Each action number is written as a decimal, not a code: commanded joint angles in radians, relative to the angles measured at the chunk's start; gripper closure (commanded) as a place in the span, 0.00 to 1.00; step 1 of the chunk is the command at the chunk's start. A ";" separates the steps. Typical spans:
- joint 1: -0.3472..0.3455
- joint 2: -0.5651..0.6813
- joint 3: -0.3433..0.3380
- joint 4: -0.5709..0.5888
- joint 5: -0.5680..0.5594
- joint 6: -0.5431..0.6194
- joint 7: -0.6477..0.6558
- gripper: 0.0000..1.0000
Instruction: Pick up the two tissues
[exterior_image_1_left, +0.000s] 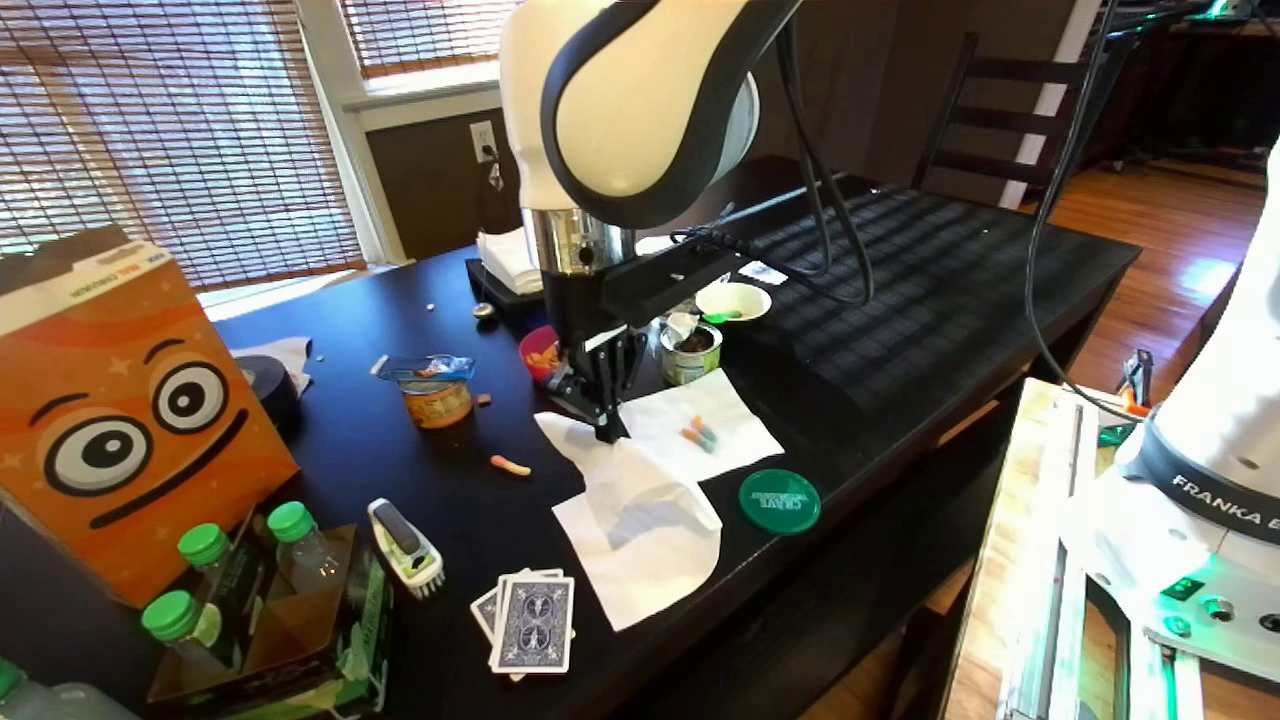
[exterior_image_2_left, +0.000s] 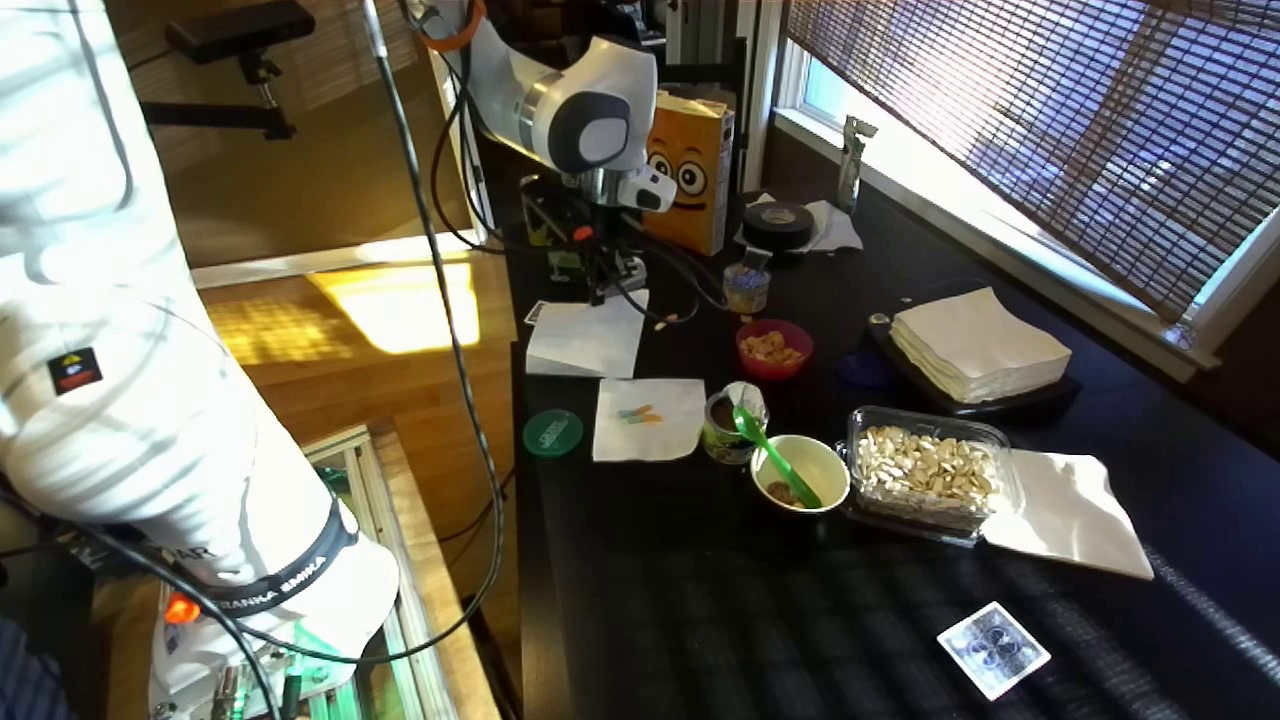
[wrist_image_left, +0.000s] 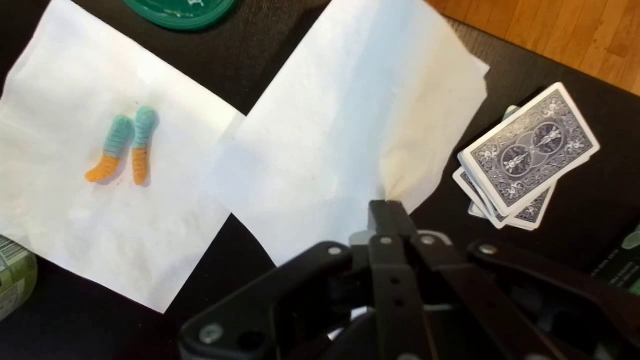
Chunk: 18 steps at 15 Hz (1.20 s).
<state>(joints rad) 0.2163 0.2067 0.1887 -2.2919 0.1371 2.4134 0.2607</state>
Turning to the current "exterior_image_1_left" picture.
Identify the white wall outlet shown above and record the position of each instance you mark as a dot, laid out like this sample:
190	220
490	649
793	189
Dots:
480	143

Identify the light wooden robot stand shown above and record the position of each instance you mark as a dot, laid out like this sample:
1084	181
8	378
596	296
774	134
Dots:
994	602

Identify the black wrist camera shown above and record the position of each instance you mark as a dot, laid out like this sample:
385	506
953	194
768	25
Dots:
684	280

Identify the cardboard bottle carrier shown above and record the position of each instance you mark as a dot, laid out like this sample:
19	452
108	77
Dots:
300	642

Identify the orange cartoon face box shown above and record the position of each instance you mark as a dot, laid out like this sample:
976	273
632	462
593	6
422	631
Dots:
133	426

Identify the black red clamp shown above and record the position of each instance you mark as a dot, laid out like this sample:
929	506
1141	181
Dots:
1138	383

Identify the blue backed playing cards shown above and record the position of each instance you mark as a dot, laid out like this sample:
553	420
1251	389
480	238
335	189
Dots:
535	624

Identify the red snack bowl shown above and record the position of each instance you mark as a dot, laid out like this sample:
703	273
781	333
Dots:
538	359

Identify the crumpled white paper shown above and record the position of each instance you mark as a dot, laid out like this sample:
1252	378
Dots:
285	359

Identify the black napkin tray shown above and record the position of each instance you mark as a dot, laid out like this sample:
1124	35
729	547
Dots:
502	306

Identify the white napkin stack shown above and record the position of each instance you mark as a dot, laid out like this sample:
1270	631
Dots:
504	263

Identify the orange jelly plastic cup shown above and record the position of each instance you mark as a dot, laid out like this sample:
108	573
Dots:
442	402

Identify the green plastic spoon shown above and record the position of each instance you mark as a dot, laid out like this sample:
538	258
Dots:
720	317

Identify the single playing card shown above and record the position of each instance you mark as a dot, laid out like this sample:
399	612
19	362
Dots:
768	273

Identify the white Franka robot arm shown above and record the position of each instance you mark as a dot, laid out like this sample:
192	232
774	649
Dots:
641	104

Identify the green round lid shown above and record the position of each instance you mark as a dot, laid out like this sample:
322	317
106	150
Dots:
781	500

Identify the dark wooden chair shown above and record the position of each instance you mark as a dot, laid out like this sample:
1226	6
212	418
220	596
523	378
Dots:
1000	164

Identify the green capped clear bottle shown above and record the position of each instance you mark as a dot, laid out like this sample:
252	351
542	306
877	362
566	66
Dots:
171	617
204	547
55	703
295	521

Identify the dark wooden cabinet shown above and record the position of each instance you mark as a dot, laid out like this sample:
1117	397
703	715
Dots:
1222	83

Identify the green bowl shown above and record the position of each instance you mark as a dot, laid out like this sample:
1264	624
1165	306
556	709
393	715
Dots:
746	301

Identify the white paper tissue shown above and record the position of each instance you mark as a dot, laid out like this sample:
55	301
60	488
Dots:
737	426
641	547

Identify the black tape roll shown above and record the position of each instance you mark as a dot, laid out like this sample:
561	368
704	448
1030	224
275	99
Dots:
267	389

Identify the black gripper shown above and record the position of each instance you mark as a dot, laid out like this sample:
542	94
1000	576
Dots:
585	315

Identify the open green tin can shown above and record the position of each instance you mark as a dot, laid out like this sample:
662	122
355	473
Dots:
696	362

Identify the white black stapler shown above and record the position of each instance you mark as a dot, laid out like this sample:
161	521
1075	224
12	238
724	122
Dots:
405	547

